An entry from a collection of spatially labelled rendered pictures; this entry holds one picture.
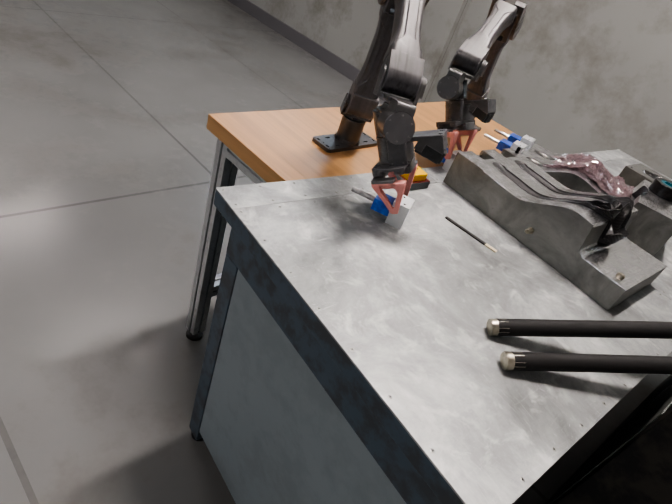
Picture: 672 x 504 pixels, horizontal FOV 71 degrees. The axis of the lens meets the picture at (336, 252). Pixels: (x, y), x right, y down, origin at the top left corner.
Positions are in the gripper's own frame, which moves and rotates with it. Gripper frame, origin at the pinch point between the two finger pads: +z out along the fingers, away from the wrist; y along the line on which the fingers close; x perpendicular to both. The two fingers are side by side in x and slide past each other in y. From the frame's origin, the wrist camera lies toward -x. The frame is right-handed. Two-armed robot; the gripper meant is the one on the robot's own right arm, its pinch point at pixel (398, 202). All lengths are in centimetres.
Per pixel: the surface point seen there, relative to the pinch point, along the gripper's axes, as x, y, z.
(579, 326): -33.7, -15.7, 16.9
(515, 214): -21.9, 20.0, 11.9
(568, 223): -32.9, 14.2, 11.6
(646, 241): -54, 47, 32
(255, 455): 29, -34, 45
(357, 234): 5.7, -11.2, 1.9
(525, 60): -16, 297, 15
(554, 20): -34, 295, -9
